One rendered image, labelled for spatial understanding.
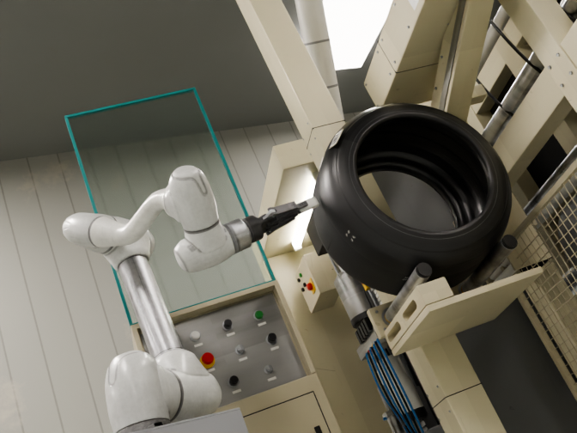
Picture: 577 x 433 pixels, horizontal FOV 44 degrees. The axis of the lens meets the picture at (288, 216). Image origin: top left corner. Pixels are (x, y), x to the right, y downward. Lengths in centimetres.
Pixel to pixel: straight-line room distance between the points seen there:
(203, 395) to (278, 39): 140
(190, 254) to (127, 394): 41
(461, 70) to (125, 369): 141
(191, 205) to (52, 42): 304
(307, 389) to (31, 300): 292
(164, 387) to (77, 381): 283
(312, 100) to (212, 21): 245
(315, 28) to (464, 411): 176
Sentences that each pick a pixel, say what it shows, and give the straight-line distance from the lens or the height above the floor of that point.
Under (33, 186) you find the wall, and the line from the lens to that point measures 556.
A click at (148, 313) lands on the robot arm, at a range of 233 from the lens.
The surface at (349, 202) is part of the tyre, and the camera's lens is 203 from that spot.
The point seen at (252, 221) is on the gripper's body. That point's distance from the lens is 204.
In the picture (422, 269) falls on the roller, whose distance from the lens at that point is 199.
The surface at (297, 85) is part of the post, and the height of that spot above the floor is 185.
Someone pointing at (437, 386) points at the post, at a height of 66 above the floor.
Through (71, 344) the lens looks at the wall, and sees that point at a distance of 497.
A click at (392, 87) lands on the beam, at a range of 259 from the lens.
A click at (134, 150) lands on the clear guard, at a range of 295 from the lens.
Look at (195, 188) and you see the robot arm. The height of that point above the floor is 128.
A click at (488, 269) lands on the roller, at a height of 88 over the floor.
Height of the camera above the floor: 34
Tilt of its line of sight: 25 degrees up
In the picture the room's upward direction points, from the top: 24 degrees counter-clockwise
